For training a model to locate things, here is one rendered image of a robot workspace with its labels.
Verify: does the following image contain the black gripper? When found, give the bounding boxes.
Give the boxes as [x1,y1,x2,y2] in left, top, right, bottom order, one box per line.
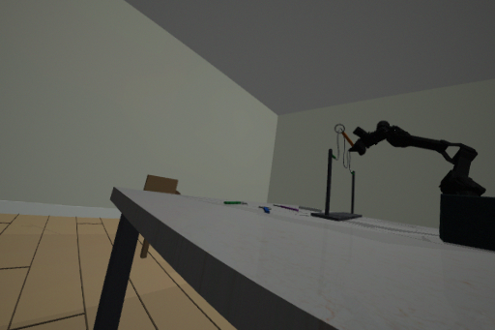
[348,133,380,156]

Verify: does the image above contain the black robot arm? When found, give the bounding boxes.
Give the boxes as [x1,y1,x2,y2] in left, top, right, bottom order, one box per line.
[373,121,486,196]

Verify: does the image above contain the blue handle with grey loop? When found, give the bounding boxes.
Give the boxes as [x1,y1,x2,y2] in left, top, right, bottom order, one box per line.
[259,206,272,214]

